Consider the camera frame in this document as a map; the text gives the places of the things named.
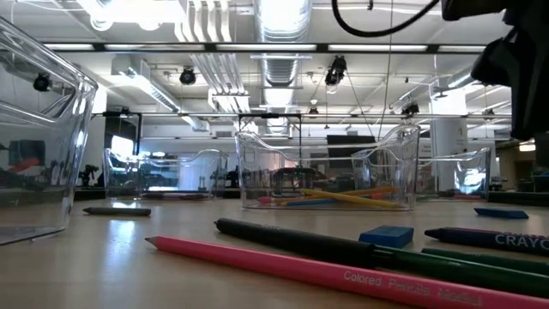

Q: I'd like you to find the black monitor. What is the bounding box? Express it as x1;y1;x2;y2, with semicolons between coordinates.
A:
326;134;377;169

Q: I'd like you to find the black silver frame crossbar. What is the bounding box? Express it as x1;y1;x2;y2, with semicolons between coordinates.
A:
42;41;490;55

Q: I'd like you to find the pink colored pencil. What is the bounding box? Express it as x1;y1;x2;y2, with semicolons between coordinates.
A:
144;234;549;309

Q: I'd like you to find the thick blue eraser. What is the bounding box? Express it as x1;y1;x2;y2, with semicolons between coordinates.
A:
359;225;415;251

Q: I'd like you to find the black ceiling spotlight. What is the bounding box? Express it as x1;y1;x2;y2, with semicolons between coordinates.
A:
178;65;198;87

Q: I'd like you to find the yellow pencil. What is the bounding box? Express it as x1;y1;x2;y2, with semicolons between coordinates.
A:
299;187;401;210

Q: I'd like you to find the dark green coloured pencil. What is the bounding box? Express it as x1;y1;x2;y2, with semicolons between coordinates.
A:
214;217;549;300

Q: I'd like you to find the white pillar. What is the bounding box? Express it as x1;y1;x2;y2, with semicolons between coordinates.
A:
430;88;469;193

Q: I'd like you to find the clear plastic bin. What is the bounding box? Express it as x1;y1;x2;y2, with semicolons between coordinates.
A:
234;123;422;212
418;147;493;202
0;16;99;246
102;148;231;201

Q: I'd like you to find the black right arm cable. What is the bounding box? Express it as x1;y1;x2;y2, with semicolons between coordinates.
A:
331;0;443;39

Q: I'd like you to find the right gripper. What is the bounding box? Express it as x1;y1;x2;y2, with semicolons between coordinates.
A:
470;0;549;141

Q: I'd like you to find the black overhead camera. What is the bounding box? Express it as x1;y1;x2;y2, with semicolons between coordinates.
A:
323;54;348;87

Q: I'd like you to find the orange pencil red eraser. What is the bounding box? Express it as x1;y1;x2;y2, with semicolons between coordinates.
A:
341;185;400;198

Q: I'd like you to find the blue crayon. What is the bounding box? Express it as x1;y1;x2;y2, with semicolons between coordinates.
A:
423;227;549;258

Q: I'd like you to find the silver ventilation duct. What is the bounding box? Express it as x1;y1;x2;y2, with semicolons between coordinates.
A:
252;0;314;87

